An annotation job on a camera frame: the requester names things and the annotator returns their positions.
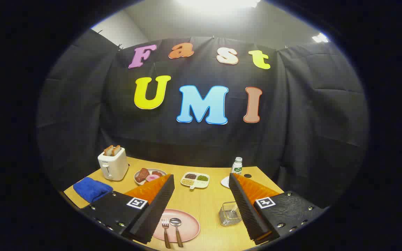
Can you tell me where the spoon with wooden handle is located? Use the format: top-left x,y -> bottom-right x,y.
169,218 -> 184,248

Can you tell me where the white toaster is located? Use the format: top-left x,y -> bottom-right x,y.
98,147 -> 129,181

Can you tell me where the pink plate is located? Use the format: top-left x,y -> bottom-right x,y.
152,208 -> 201,243

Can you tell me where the large brown meat patty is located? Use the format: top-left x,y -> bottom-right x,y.
135,168 -> 150,183

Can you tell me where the fork with wooden handle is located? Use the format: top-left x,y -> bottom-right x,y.
162,219 -> 171,249

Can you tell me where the white drink bottle green cap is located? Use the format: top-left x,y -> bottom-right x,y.
231,157 -> 243,175

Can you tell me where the white divided tray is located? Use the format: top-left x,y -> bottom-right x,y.
181,172 -> 210,190

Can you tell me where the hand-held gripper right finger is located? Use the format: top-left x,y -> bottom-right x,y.
228,173 -> 328,245

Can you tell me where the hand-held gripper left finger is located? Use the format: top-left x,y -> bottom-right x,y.
81,174 -> 176,244

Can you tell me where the large ceiling light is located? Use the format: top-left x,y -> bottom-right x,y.
175,0 -> 261,9

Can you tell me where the metal wire basket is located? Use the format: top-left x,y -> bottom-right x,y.
218,201 -> 243,226

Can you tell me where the white plate with food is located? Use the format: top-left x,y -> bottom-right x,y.
134,168 -> 168,186

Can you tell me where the blue towel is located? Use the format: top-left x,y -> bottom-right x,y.
73,177 -> 113,204

